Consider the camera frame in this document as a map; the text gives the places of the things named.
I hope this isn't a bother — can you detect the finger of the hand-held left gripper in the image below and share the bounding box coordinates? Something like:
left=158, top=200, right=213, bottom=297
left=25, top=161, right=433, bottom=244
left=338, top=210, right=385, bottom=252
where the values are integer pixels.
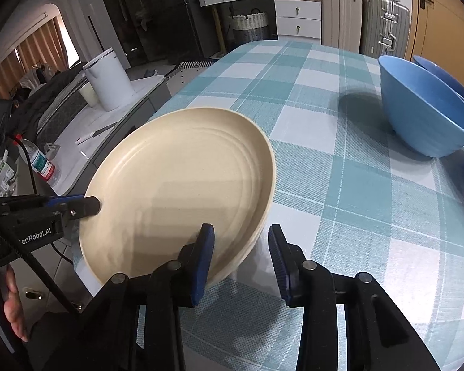
left=48, top=195, right=101, bottom=219

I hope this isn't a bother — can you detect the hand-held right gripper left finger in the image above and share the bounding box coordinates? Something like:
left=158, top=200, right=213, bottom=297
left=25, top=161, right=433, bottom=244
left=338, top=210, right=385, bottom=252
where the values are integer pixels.
left=60, top=223, right=216, bottom=371

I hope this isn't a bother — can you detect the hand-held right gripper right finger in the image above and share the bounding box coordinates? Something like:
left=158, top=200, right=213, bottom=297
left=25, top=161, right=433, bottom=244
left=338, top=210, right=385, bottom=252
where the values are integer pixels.
left=268, top=224, right=441, bottom=371

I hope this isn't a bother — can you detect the beige round plate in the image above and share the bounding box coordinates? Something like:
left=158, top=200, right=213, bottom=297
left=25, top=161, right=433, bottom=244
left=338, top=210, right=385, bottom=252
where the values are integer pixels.
left=78, top=108, right=277, bottom=290
left=201, top=216, right=267, bottom=290
left=205, top=185, right=277, bottom=281

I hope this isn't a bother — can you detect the blue bowl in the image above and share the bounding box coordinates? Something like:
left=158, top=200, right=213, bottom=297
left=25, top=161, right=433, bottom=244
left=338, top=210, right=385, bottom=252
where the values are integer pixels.
left=378, top=55, right=464, bottom=158
left=412, top=55, right=464, bottom=111

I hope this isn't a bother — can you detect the person's left hand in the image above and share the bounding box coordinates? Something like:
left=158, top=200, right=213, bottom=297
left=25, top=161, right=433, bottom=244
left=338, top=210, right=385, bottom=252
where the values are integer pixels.
left=0, top=267, right=29, bottom=343

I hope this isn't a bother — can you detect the plastic water bottle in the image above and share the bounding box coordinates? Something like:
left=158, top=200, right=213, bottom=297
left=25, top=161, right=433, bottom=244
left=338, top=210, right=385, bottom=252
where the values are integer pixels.
left=15, top=134, right=57, bottom=186

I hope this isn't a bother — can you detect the grey side cabinet white top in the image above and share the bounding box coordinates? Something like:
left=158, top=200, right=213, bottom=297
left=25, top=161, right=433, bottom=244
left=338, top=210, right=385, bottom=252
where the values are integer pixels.
left=35, top=73, right=171, bottom=198

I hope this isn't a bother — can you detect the teal checked tablecloth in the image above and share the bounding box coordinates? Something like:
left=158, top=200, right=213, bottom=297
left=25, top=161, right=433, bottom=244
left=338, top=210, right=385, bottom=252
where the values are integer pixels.
left=73, top=40, right=464, bottom=371

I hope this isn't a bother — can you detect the small cream cup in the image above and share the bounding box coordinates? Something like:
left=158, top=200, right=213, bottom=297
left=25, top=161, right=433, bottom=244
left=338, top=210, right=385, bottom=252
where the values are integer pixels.
left=79, top=85, right=99, bottom=106

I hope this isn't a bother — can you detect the dark clothes pile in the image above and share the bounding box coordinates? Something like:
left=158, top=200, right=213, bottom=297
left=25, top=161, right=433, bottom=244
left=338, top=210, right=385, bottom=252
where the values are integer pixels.
left=15, top=67, right=89, bottom=140

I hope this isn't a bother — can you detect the white cylindrical appliance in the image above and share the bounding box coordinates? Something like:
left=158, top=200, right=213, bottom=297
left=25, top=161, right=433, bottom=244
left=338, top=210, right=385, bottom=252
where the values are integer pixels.
left=83, top=47, right=136, bottom=112

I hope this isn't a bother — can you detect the orange curtain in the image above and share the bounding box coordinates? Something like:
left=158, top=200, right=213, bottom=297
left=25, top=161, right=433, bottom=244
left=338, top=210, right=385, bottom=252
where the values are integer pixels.
left=0, top=17, right=80, bottom=99

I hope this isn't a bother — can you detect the patterned floor rug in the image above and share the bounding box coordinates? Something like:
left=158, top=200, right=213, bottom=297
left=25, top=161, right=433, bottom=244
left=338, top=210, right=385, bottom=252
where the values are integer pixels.
left=166, top=59, right=217, bottom=86

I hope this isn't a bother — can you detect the black tall cabinet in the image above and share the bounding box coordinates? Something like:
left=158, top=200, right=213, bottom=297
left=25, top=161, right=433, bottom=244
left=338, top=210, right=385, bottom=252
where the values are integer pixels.
left=95, top=0, right=202, bottom=62

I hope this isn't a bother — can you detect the woven laundry basket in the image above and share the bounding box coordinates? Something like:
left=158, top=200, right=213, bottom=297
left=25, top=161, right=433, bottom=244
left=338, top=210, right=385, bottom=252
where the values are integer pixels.
left=231, top=9, right=270, bottom=43

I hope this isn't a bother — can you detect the white drawer desk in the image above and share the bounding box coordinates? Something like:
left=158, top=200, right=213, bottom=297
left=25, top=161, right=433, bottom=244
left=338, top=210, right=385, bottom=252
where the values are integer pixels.
left=197, top=0, right=322, bottom=45

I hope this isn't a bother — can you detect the beige suitcase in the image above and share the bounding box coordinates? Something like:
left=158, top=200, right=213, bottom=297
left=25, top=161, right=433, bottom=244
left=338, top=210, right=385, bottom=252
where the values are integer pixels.
left=320, top=0, right=363, bottom=53

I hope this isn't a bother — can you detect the silver suitcase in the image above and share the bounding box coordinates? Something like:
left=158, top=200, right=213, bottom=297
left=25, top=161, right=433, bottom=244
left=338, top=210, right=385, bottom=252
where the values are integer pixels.
left=360, top=0, right=411, bottom=59

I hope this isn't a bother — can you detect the wooden door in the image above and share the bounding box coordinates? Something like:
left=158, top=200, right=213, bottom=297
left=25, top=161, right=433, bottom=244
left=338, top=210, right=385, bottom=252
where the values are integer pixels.
left=410, top=0, right=464, bottom=89

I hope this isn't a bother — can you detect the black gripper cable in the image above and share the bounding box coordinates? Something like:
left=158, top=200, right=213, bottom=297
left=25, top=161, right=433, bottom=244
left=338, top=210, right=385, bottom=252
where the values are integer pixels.
left=0, top=216, right=81, bottom=313

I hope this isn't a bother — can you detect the white-handled tool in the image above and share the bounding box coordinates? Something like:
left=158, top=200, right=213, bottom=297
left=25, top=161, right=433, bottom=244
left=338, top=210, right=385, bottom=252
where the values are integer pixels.
left=76, top=122, right=118, bottom=145

